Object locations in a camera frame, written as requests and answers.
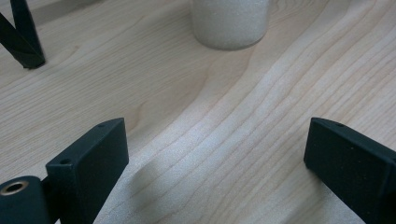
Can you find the white speckled cup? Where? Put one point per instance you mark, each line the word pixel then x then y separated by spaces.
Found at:
pixel 230 21

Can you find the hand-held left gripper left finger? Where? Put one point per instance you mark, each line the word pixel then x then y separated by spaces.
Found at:
pixel 90 165

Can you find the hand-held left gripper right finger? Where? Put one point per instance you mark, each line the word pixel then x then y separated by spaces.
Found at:
pixel 355 165

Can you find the black metal stand leg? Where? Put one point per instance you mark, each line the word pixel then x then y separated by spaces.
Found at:
pixel 26 49

